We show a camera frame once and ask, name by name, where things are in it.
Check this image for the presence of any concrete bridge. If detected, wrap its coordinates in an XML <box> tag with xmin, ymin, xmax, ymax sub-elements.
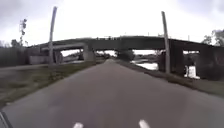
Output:
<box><xmin>27</xmin><ymin>35</ymin><xmax>224</xmax><ymax>81</ymax></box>

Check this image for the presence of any reddish grey asphalt path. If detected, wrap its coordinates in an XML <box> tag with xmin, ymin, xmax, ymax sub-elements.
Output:
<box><xmin>1</xmin><ymin>58</ymin><xmax>224</xmax><ymax>128</ymax></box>

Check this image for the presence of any water channel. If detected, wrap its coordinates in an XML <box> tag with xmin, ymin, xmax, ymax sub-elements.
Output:
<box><xmin>131</xmin><ymin>59</ymin><xmax>201</xmax><ymax>80</ymax></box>

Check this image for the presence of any grey pole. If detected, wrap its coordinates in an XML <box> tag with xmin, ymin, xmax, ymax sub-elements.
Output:
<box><xmin>47</xmin><ymin>5</ymin><xmax>59</xmax><ymax>67</ymax></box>
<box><xmin>161</xmin><ymin>10</ymin><xmax>172</xmax><ymax>74</ymax></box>

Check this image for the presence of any robot's own part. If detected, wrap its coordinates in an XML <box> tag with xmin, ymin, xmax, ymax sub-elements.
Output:
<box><xmin>138</xmin><ymin>119</ymin><xmax>152</xmax><ymax>128</ymax></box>
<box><xmin>73</xmin><ymin>122</ymin><xmax>85</xmax><ymax>128</ymax></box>

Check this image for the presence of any grass verge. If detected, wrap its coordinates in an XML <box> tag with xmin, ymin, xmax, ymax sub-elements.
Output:
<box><xmin>0</xmin><ymin>60</ymin><xmax>107</xmax><ymax>108</ymax></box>

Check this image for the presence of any grass bank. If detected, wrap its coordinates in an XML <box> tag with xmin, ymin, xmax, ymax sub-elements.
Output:
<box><xmin>115</xmin><ymin>59</ymin><xmax>224</xmax><ymax>98</ymax></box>

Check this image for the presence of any row of dark trees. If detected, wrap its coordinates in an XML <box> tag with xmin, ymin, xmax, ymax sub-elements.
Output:
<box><xmin>0</xmin><ymin>39</ymin><xmax>30</xmax><ymax>68</ymax></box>

